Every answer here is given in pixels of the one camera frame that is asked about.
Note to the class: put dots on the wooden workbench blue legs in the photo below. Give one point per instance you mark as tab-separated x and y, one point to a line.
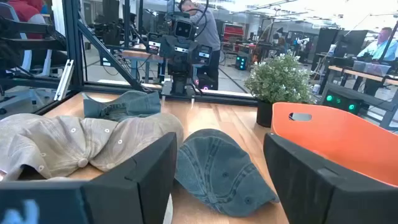
140	55

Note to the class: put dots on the dark blue-green cotton cap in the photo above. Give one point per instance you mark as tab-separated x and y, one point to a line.
217	174
130	104

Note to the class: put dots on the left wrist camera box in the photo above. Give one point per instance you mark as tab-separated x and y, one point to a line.
183	29

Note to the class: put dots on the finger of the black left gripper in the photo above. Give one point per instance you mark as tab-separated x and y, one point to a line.
203	56
154	43

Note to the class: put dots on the white office chair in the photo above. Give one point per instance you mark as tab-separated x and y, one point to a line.
27	56

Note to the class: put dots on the red tool cabinet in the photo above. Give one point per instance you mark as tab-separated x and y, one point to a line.
233	32

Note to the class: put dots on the white frame bracket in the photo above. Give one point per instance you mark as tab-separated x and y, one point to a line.
63	81

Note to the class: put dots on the potted green plant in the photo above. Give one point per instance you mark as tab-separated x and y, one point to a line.
276	81

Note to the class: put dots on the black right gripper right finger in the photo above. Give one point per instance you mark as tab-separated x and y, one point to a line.
311	196

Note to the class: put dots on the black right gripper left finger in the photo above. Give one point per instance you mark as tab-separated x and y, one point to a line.
130	193

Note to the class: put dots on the black box green lights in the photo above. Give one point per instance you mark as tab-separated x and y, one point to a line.
342	102

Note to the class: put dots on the orange plastic bin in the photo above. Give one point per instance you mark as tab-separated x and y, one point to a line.
342	140

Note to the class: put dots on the beige cotton cap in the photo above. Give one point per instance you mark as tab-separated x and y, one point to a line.
62	140

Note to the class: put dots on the clear plastic box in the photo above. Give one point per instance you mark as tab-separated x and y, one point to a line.
371	68

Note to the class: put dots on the person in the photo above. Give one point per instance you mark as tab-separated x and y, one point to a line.
377	46
208	31
25	9

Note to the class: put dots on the black box teal lights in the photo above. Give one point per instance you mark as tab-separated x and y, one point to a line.
241	62

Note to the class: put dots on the black computer monitor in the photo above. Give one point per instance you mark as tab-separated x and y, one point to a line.
354	40

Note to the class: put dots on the wooden desk grey frame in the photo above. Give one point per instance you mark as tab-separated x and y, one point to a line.
348	72

